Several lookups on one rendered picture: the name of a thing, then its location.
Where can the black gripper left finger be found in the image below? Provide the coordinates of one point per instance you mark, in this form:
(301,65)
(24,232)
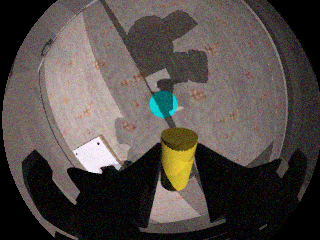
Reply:
(133,188)

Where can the cyan circle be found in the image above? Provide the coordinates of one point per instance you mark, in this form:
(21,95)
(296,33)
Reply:
(163,104)

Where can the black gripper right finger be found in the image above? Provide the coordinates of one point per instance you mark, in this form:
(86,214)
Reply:
(226,183)

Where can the yellow tall cylinder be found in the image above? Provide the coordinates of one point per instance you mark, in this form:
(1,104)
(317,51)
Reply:
(179,147)

